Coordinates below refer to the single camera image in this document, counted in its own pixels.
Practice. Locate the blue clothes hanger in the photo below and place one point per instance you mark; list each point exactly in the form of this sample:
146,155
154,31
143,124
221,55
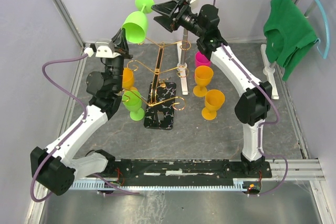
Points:
324,54

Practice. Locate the gold wine glass rack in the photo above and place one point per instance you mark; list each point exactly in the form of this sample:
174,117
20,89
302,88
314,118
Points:
161,102

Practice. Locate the orange wine glass front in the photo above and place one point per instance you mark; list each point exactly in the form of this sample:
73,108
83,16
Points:
214,99

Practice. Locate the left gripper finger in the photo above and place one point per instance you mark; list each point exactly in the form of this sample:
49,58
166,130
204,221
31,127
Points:
125,43
117,38

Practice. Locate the orange wine glass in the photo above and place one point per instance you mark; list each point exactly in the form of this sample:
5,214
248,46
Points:
128,80
203,76
214,99

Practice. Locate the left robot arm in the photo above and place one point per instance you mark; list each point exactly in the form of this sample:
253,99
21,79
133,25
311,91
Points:
54,166

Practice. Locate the green wine glass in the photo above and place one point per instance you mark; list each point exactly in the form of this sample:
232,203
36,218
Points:
136,24
133,103

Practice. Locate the green cloth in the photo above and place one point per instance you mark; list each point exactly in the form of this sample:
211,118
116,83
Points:
289,35

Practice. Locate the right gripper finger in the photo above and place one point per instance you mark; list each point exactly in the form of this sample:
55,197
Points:
165,22
168,9

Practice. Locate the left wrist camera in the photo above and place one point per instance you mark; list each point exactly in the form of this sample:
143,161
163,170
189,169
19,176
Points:
101,49

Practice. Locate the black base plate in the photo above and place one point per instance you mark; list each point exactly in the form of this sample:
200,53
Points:
184,172

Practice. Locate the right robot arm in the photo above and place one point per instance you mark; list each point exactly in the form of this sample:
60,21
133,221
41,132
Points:
254,95

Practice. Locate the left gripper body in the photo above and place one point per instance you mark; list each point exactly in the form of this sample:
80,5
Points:
119,59

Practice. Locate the pink plastic cup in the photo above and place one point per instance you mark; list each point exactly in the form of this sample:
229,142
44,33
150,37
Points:
201,60

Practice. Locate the green wine glass front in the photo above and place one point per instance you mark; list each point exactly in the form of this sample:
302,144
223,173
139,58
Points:
133,103

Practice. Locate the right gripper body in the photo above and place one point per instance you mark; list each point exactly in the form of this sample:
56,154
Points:
187,19

